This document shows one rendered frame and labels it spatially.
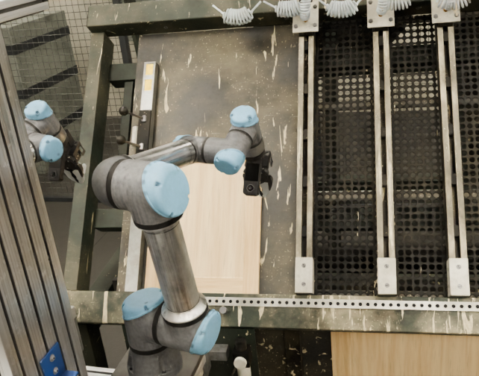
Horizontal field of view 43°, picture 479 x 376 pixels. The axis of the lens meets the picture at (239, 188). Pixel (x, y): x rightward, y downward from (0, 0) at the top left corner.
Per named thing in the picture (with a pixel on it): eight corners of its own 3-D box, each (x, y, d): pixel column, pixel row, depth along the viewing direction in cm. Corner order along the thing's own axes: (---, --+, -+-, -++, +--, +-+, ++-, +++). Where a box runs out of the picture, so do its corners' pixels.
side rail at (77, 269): (74, 292, 245) (62, 289, 235) (101, 45, 274) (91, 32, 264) (89, 293, 244) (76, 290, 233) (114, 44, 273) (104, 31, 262)
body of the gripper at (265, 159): (274, 163, 192) (268, 136, 183) (269, 184, 187) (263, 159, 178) (251, 163, 194) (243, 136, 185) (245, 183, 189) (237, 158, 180)
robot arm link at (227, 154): (207, 174, 171) (221, 145, 177) (242, 178, 166) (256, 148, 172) (197, 155, 166) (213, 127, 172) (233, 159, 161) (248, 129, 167)
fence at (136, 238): (128, 292, 234) (124, 291, 231) (147, 66, 259) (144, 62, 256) (140, 292, 233) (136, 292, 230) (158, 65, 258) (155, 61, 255)
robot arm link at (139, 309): (144, 319, 173) (136, 279, 167) (184, 330, 166) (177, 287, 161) (118, 345, 163) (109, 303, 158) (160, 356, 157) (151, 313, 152)
